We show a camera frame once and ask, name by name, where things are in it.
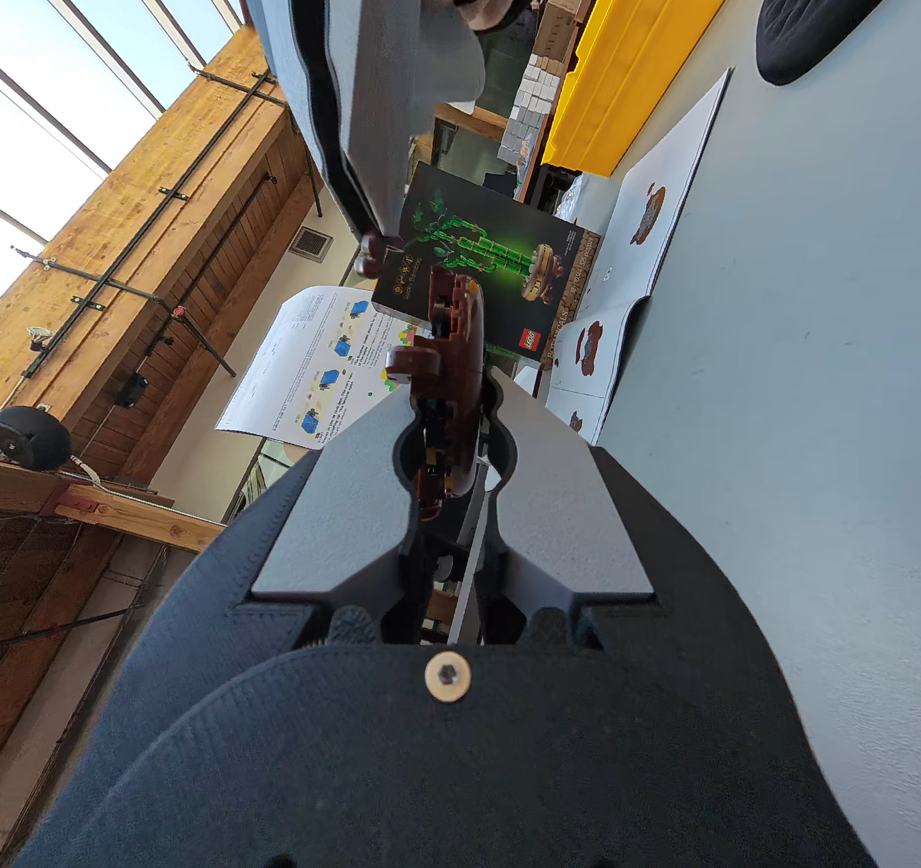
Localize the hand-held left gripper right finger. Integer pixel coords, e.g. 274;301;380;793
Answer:
484;368;656;606

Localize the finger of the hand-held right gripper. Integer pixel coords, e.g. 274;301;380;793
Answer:
234;0;375;236
317;0;488;237

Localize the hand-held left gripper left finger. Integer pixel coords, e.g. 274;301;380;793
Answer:
250;387;434;606

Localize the brown brick model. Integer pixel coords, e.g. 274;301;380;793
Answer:
385;267;488;524

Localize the small brown brick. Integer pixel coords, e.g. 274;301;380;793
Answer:
354;230;408;281

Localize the grey desk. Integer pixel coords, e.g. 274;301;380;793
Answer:
449;0;921;868

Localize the stack of small white boxes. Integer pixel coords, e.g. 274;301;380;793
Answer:
496;62;569;164

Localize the printed instruction sheet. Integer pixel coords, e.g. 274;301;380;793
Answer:
216;285;433;452

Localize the stack of cardboard boxes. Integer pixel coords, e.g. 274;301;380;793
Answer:
532;0;616;63

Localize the black bamboo set box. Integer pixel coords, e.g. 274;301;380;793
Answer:
370;162;602;363

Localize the yellow plastic bin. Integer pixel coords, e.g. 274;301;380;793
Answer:
540;0;761;178

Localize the white building booklet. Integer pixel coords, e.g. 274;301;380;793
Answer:
544;68;735;446

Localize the black round fixture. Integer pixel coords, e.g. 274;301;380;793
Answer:
0;406;73;473

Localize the black round textured pad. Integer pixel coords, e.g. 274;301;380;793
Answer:
756;0;921;88

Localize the white wall vent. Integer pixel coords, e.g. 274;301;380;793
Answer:
290;226;334;263

